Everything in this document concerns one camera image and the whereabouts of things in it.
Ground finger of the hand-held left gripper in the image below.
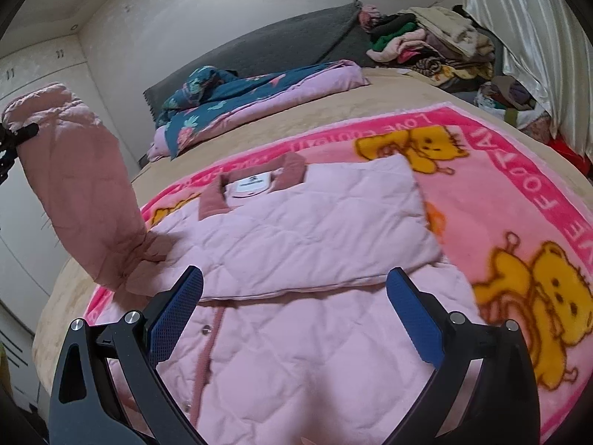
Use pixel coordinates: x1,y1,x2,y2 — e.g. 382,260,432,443
0,122,40,182

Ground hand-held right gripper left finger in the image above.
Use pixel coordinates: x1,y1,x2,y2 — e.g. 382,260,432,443
47,266,209,445

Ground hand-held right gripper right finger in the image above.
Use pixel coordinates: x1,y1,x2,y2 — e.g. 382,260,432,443
386,267,541,445

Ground pink quilted jacket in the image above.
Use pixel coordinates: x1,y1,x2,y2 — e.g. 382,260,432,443
2,82,488,445

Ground pile of mixed clothes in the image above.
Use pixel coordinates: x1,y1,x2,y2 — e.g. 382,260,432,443
359,4,497,91

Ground white wardrobe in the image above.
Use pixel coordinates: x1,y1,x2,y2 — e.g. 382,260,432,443
0,37,142,411

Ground pink bear printed blanket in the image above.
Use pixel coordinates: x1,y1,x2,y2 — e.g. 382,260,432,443
86,102,593,445

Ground blue floral folded quilt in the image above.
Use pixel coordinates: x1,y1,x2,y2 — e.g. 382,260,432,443
147,59,371,163

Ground beige bed cover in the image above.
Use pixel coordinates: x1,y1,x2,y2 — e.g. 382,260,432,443
32,66,593,395

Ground heap of patterned fabrics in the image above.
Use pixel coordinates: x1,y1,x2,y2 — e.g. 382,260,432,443
475,74,563,142

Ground white satin curtain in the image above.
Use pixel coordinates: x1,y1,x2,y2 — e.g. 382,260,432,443
456,0,593,168

